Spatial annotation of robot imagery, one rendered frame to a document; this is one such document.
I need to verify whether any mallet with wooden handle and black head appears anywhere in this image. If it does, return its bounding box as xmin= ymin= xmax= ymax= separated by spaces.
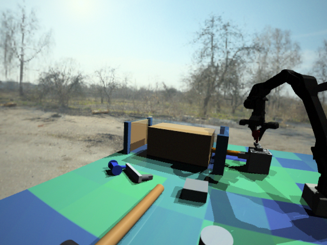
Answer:
xmin=60 ymin=184 xmax=164 ymax=245

